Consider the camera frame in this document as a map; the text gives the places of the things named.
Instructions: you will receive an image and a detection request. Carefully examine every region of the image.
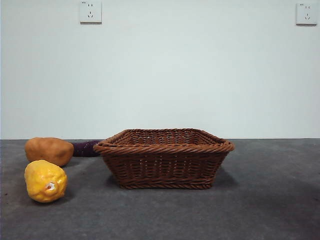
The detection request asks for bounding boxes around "purple eggplant with green stem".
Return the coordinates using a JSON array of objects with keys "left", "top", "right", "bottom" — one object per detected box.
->
[{"left": 71, "top": 140, "right": 101, "bottom": 158}]

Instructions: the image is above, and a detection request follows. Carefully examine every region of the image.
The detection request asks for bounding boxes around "brown wicker basket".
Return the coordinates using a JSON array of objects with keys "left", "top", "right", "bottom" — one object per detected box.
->
[{"left": 92, "top": 128, "right": 236, "bottom": 190}]

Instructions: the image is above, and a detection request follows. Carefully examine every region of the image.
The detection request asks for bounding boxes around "brown potato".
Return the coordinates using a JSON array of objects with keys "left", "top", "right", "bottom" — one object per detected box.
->
[{"left": 24, "top": 137, "right": 75, "bottom": 168}]

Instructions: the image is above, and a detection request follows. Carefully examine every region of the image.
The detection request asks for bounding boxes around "white wall socket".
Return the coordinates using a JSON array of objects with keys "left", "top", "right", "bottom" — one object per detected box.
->
[
  {"left": 295, "top": 2, "right": 315, "bottom": 26},
  {"left": 79, "top": 0, "right": 103, "bottom": 25}
]

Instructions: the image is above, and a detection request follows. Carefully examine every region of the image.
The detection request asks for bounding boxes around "yellow squash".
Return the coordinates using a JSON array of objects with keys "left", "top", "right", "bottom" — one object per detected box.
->
[{"left": 23, "top": 159, "right": 68, "bottom": 204}]

